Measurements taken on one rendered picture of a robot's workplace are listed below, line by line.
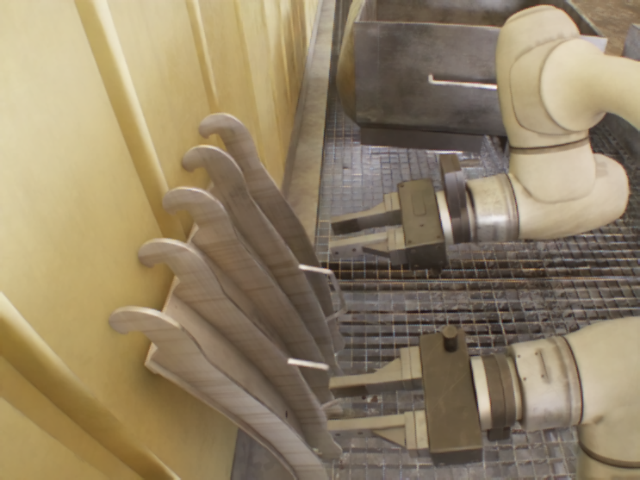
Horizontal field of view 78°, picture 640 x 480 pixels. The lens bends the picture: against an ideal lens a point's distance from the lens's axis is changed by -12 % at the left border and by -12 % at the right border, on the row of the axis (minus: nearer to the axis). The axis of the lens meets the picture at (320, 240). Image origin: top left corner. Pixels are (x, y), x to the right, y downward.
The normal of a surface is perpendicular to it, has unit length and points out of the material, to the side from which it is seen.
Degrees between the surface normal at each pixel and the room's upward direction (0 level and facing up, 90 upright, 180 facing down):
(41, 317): 90
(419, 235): 13
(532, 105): 97
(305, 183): 0
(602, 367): 36
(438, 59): 89
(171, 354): 90
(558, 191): 60
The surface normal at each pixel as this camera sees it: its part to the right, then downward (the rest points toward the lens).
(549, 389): -0.26, -0.17
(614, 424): -0.44, 0.40
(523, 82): -0.94, 0.20
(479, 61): -0.14, 0.73
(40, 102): 1.00, 0.00
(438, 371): -0.29, -0.69
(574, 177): -0.11, 0.23
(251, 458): -0.06, -0.71
